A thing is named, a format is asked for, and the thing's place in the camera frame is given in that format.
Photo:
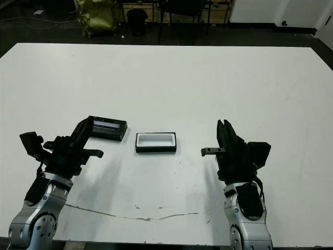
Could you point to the yellow-green plastic bag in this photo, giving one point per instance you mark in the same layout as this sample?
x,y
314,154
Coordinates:
x,y
96,18

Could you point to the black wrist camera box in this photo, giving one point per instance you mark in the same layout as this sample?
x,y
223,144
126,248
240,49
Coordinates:
x,y
260,153
30,144

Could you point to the white door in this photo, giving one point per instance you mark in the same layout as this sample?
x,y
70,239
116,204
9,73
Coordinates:
x,y
325,13

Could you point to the black box base white tray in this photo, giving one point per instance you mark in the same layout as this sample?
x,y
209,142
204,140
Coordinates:
x,y
156,140

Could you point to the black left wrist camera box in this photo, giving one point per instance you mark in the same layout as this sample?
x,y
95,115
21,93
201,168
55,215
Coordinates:
x,y
30,144

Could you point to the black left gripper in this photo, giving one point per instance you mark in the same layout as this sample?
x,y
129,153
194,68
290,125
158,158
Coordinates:
x,y
65,159

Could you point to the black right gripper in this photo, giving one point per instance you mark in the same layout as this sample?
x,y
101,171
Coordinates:
x,y
234,164

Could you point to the black box lid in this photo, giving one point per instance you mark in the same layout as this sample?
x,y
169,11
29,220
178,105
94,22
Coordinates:
x,y
112,132

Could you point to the black office chair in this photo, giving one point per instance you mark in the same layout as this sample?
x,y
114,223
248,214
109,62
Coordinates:
x,y
182,5

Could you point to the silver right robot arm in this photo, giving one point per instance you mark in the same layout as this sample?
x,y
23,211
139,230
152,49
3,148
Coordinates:
x,y
249,231

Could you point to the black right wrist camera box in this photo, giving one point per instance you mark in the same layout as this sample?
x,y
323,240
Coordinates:
x,y
260,153

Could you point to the black trash bin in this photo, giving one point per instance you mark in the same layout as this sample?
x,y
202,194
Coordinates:
x,y
136,22

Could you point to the white paper sheet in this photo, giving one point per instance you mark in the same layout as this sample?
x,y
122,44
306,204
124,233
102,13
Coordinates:
x,y
38,12

